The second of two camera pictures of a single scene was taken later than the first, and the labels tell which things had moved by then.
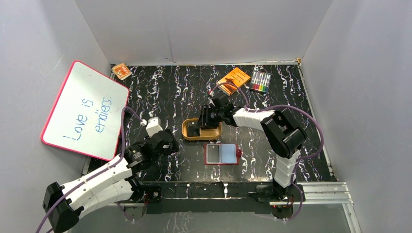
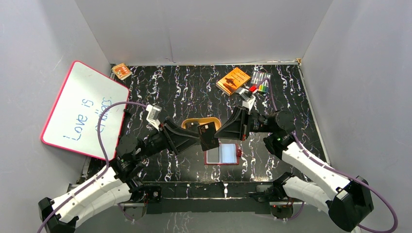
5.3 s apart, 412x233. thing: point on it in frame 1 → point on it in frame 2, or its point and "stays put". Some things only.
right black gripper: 205,113 → 236,127
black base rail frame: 205,197 stays put
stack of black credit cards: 193,129 stays put
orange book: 236,76 stays put
